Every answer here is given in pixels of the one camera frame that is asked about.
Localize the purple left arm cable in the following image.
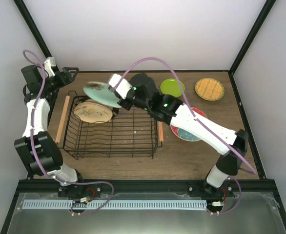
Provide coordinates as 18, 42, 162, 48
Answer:
22, 50, 115, 217

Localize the black enclosure frame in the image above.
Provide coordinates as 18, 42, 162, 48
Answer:
1, 0, 286, 234

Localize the lime green plate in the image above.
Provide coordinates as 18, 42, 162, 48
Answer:
160, 78, 185, 98

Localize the light teal flower plate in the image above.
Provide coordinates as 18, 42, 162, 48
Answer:
83, 81, 121, 108

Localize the white slotted cable duct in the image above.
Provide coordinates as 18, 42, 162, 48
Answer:
22, 199, 207, 210

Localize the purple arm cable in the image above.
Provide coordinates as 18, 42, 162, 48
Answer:
22, 50, 115, 217
115, 57, 257, 215

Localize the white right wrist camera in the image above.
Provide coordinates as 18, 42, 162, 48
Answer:
108, 74, 132, 99

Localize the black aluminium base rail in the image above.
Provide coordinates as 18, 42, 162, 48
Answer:
15, 179, 278, 199

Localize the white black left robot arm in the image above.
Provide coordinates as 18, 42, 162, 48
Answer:
14, 65, 87, 197

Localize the black wire dish rack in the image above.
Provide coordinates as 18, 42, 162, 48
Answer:
61, 95, 163, 159

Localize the dark brown plate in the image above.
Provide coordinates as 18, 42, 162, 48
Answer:
81, 97, 120, 118

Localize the beige floral plate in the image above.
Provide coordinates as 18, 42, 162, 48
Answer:
74, 102, 113, 124

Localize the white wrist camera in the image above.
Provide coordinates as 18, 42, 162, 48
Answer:
43, 57, 56, 77
108, 74, 132, 99

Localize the yellow woven pattern plate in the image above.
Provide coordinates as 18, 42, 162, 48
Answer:
195, 78, 225, 101

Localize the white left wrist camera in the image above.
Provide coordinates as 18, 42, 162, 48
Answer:
43, 57, 56, 77

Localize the red and teal plate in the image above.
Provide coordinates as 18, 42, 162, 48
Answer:
170, 107, 208, 142

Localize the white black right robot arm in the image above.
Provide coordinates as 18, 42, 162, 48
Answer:
113, 73, 248, 196

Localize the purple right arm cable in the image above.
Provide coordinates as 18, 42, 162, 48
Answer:
115, 57, 257, 215

